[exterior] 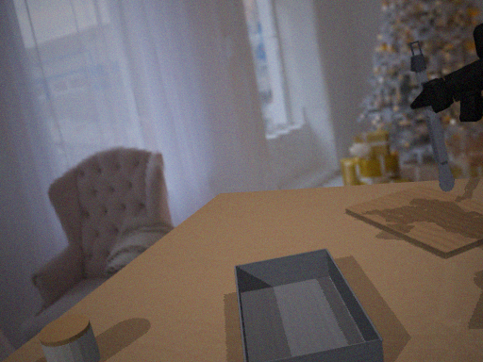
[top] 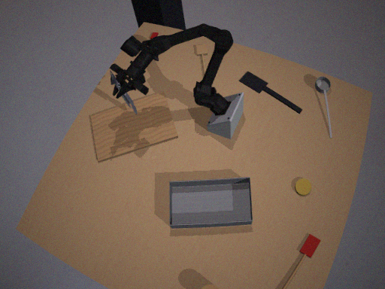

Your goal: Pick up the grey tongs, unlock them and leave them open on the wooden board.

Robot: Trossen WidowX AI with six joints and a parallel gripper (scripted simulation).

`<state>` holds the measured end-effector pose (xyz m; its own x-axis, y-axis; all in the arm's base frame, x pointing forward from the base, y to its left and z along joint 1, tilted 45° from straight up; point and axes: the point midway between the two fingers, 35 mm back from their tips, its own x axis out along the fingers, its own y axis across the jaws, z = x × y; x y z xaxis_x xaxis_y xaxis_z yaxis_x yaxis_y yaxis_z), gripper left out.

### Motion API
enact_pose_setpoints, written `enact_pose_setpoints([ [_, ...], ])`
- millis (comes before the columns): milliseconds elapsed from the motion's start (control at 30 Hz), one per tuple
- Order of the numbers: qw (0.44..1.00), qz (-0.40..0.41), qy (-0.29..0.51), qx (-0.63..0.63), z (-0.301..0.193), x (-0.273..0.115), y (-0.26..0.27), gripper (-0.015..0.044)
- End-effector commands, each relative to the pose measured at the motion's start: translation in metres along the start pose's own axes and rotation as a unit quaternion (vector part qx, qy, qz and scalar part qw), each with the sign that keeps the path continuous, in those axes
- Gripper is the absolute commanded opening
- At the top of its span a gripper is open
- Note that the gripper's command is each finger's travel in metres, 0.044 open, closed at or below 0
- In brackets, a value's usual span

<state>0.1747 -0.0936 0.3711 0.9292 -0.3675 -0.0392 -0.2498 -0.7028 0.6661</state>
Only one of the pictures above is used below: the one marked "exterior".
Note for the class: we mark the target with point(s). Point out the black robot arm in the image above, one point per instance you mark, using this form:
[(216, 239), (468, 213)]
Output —
[(471, 103)]

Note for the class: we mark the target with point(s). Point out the brown wooden board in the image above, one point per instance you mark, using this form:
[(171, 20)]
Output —
[(443, 223)]

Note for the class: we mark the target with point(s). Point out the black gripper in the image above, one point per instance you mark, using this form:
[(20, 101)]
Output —
[(439, 92)]

